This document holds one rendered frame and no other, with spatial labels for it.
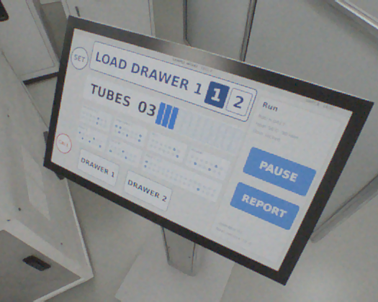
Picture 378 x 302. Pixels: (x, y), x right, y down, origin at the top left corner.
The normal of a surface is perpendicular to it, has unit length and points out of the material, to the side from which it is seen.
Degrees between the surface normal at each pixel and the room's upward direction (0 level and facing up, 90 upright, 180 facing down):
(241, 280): 0
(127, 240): 0
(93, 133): 50
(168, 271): 0
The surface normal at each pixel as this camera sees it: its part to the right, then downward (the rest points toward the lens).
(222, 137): -0.33, 0.15
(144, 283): -0.02, -0.58
